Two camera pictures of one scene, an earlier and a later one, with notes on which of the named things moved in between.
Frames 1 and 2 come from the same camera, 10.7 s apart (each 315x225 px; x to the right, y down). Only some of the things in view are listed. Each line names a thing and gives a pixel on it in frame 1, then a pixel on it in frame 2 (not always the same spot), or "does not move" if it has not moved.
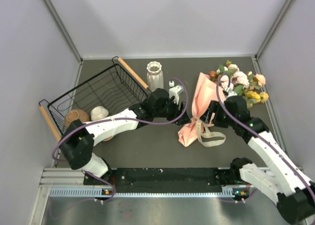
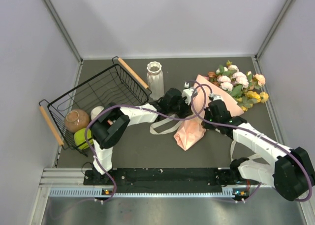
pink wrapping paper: (205, 91) does not move
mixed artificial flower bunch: (248, 86) does not move
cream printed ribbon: (204, 131) -> (155, 124)
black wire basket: (116, 88) does not move
